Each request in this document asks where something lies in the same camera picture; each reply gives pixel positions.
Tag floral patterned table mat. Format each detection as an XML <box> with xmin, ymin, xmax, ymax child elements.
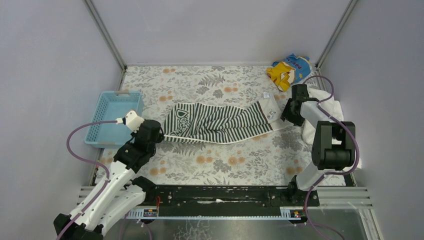
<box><xmin>121</xmin><ymin>66</ymin><xmax>314</xmax><ymax>185</ymax></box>

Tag white fluffy towel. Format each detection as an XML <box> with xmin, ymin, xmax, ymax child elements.
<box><xmin>302</xmin><ymin>87</ymin><xmax>344</xmax><ymax>145</ymax></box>

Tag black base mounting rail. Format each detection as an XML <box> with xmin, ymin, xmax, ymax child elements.
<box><xmin>140</xmin><ymin>185</ymin><xmax>320</xmax><ymax>210</ymax></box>

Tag white slotted cable duct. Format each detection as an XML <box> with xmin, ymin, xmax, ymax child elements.
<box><xmin>127</xmin><ymin>206</ymin><xmax>304</xmax><ymax>221</ymax></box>

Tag light blue plastic basket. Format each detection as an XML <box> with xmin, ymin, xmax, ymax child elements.
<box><xmin>84</xmin><ymin>90</ymin><xmax>144</xmax><ymax>149</ymax></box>

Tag green white striped towel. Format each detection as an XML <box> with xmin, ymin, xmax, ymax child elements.
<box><xmin>163</xmin><ymin>96</ymin><xmax>291</xmax><ymax>145</ymax></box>

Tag blue yellow cartoon towel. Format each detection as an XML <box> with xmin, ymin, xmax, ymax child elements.
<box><xmin>266</xmin><ymin>54</ymin><xmax>313</xmax><ymax>92</ymax></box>

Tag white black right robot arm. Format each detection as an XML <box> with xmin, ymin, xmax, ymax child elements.
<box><xmin>280</xmin><ymin>84</ymin><xmax>359</xmax><ymax>191</ymax></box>

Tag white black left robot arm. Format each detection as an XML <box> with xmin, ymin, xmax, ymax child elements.
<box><xmin>53</xmin><ymin>117</ymin><xmax>164</xmax><ymax>240</ymax></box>

